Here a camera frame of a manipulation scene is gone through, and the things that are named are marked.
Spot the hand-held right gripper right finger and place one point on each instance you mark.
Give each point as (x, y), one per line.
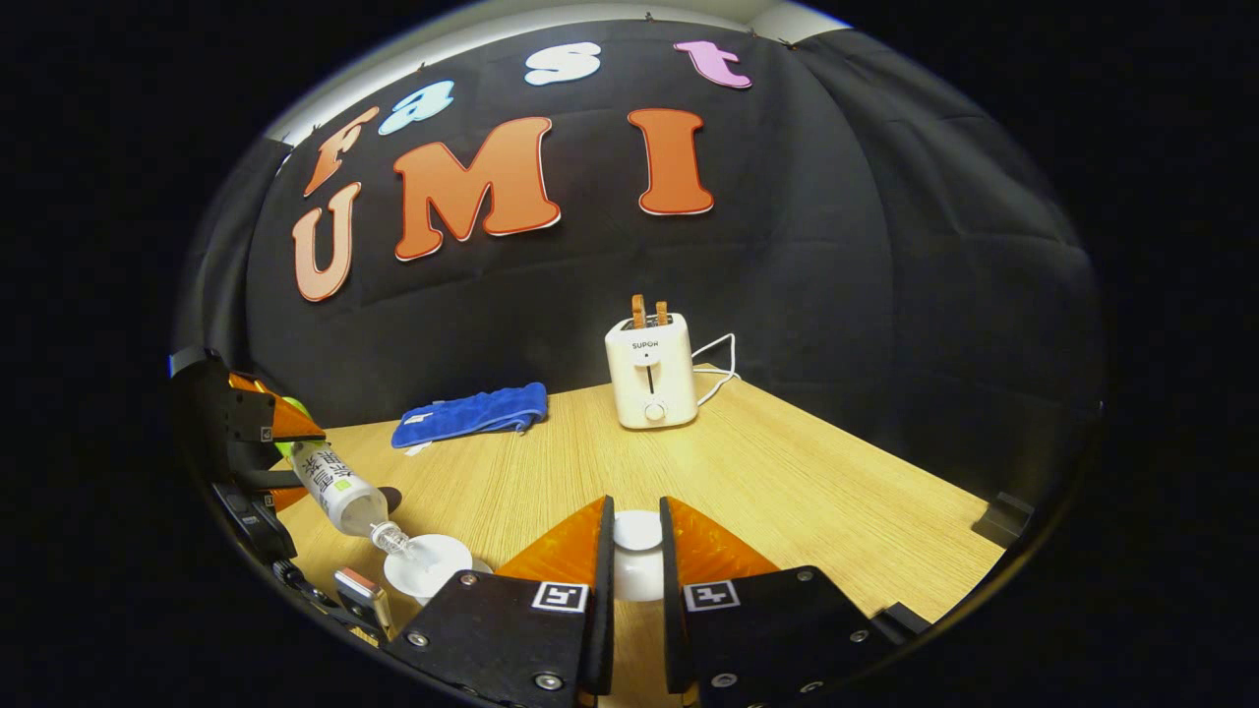
(674, 639)

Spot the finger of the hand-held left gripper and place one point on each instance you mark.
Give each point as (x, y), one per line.
(280, 418)
(287, 495)

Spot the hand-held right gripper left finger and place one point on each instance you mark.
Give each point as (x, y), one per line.
(601, 639)

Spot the clear water bottle green label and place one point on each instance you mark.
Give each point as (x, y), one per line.
(334, 487)

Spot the dark round coaster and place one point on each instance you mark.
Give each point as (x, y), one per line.
(390, 499)

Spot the white teacup lid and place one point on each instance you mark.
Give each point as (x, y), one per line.
(637, 533)

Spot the white teacup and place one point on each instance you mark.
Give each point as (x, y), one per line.
(433, 565)

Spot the blue towel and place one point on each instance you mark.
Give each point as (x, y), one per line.
(472, 413)

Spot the white toaster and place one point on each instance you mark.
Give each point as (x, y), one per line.
(649, 379)

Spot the small dark block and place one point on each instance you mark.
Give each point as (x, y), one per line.
(1003, 518)

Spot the black backdrop cloth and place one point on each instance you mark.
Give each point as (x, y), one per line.
(836, 295)

